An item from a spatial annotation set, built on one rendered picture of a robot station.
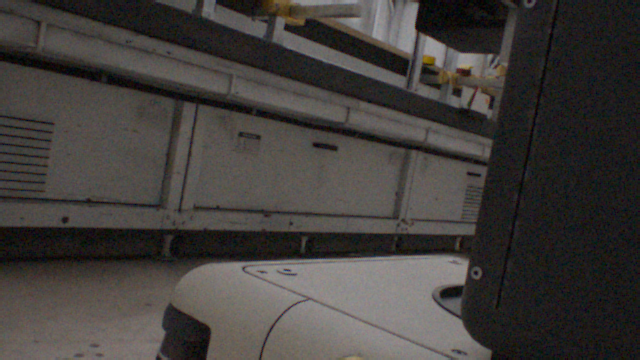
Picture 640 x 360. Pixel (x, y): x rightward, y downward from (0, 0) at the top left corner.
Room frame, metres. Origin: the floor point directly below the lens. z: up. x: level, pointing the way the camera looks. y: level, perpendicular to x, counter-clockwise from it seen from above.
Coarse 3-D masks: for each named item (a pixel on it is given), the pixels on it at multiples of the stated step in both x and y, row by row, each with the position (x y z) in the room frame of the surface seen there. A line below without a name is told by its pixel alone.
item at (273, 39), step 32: (32, 0) 1.21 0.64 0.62; (64, 0) 1.22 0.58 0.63; (96, 0) 1.27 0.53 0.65; (128, 0) 1.33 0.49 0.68; (160, 32) 1.40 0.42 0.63; (192, 32) 1.46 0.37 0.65; (224, 32) 1.53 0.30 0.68; (256, 64) 1.63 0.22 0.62; (288, 64) 1.72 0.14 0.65; (320, 64) 1.82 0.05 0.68; (352, 96) 2.00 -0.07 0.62; (384, 96) 2.08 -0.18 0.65; (416, 96) 2.23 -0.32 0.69; (480, 128) 2.65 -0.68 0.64
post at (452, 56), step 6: (450, 48) 2.46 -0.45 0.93; (450, 54) 2.45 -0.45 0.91; (456, 54) 2.45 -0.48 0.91; (450, 60) 2.45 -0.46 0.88; (456, 60) 2.46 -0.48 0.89; (450, 66) 2.44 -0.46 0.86; (456, 66) 2.46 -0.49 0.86; (444, 84) 2.45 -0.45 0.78; (450, 84) 2.45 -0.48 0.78; (444, 90) 2.45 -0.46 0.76; (450, 90) 2.45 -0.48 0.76; (444, 96) 2.45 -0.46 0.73; (450, 96) 2.46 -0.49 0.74
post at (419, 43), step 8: (416, 32) 2.26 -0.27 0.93; (416, 40) 2.25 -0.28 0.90; (424, 40) 2.26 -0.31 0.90; (416, 48) 2.25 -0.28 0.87; (424, 48) 2.27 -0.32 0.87; (416, 56) 2.25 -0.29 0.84; (416, 64) 2.24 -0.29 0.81; (408, 72) 2.26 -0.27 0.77; (416, 72) 2.25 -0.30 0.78; (408, 80) 2.25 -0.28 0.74; (416, 80) 2.26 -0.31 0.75
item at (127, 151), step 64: (192, 0) 1.73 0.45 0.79; (0, 64) 1.40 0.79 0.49; (64, 64) 1.48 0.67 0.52; (384, 64) 2.46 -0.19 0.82; (0, 128) 1.41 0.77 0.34; (64, 128) 1.53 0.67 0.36; (128, 128) 1.66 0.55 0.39; (192, 128) 1.79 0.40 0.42; (256, 128) 2.02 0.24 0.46; (0, 192) 1.43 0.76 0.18; (64, 192) 1.55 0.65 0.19; (128, 192) 1.69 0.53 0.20; (192, 192) 1.82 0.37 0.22; (256, 192) 2.06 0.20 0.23; (320, 192) 2.32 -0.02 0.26; (384, 192) 2.64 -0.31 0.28; (448, 192) 3.07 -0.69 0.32; (0, 256) 1.44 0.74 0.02; (64, 256) 1.56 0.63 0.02
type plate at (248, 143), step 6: (240, 132) 1.97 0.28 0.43; (246, 132) 1.99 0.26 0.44; (240, 138) 1.97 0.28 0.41; (246, 138) 1.99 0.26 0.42; (252, 138) 2.01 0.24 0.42; (258, 138) 2.03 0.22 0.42; (240, 144) 1.98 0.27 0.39; (246, 144) 2.00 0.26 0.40; (252, 144) 2.02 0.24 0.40; (258, 144) 2.04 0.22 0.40; (240, 150) 1.98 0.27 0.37; (246, 150) 2.00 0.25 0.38; (252, 150) 2.02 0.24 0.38; (258, 150) 2.04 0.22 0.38
